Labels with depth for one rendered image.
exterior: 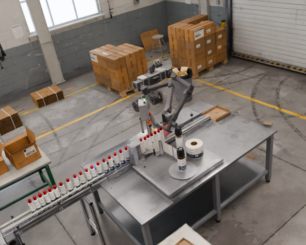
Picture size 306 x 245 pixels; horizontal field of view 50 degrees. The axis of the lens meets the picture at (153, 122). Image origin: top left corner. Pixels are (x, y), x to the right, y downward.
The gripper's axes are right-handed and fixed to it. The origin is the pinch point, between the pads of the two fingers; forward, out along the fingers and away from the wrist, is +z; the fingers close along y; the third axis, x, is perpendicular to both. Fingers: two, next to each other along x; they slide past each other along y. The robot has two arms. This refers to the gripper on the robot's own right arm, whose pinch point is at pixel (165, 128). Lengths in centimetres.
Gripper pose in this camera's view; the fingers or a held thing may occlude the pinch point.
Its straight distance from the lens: 377.4
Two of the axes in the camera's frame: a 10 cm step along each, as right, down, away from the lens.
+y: 7.7, -4.1, 4.9
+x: -6.3, -3.1, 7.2
